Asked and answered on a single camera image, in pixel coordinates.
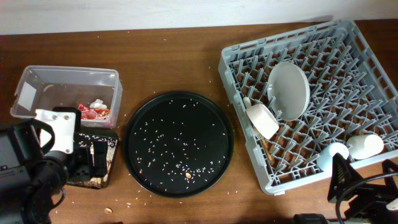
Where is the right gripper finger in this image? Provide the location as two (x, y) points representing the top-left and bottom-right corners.
(328, 153), (363, 204)
(382, 159), (397, 186)

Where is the light blue cup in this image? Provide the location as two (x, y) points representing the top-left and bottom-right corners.
(316, 142), (349, 172)

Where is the white paper cup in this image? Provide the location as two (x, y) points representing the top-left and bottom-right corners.
(347, 134), (384, 160)

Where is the red snack wrapper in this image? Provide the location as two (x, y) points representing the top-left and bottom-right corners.
(78, 104), (110, 120)

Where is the white napkin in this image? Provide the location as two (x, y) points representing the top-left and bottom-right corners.
(90, 99), (108, 110)

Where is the wooden chopstick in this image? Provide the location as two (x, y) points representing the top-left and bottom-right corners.
(260, 135), (273, 162)

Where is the pink bowl of food scraps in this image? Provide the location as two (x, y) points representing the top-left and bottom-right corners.
(246, 103), (279, 139)

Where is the grey plate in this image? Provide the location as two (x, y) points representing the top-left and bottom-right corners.
(267, 62), (310, 121)

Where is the white plastic fork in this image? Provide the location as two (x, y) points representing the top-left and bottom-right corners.
(243, 96), (252, 108)

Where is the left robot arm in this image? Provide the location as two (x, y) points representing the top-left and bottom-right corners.
(1, 119), (118, 223)

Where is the grey dishwasher rack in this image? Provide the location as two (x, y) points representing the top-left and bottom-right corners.
(218, 21), (397, 195)

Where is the black plastic bin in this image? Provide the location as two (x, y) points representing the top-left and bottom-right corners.
(67, 126), (119, 190)

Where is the nut shell on table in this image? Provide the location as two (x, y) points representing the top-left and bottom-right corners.
(104, 208), (113, 214)

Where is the clear plastic bin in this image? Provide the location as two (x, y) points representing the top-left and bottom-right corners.
(10, 65), (123, 129)

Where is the round black tray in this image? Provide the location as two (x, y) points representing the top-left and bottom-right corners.
(123, 91), (234, 198)

